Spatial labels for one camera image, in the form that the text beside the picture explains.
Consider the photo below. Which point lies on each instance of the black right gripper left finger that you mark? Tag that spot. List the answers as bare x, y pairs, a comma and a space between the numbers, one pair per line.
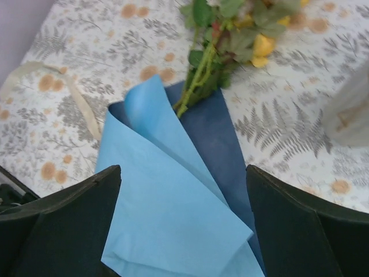
62, 234

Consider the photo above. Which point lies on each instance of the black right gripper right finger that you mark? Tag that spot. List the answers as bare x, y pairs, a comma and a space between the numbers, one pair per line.
304, 235

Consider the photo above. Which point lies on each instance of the blue wrapping paper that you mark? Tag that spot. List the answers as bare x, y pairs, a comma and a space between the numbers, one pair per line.
171, 218

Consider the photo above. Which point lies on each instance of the cream ribbon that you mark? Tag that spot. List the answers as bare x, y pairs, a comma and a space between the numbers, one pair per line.
31, 66

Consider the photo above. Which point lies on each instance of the artificial flower bouquet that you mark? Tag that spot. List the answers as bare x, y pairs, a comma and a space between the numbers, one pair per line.
227, 35

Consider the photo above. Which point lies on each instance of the white ribbed ceramic vase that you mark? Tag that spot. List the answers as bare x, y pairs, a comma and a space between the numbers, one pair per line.
345, 117

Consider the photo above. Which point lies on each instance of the floral patterned table mat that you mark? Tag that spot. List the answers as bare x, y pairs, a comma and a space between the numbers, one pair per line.
107, 47

